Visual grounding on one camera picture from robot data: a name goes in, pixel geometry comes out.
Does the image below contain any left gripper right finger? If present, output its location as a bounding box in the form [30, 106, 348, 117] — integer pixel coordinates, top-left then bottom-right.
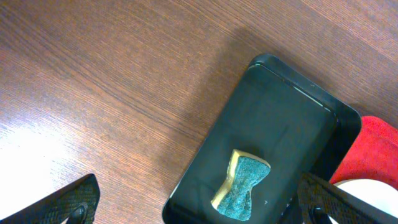
[297, 172, 397, 224]

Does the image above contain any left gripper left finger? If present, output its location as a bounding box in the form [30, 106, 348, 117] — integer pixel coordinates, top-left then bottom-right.
[1, 174, 100, 224]

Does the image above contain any pale green plate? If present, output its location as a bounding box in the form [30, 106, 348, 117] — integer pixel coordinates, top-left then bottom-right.
[335, 179, 398, 218]

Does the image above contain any green and yellow sponge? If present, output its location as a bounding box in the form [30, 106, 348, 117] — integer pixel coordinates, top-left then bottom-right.
[211, 149, 271, 222]

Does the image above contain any red plastic tray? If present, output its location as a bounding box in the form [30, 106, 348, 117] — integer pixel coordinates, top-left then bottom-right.
[330, 116, 397, 189]

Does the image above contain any black plastic tray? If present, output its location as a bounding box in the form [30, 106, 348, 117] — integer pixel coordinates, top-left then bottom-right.
[162, 54, 361, 223]

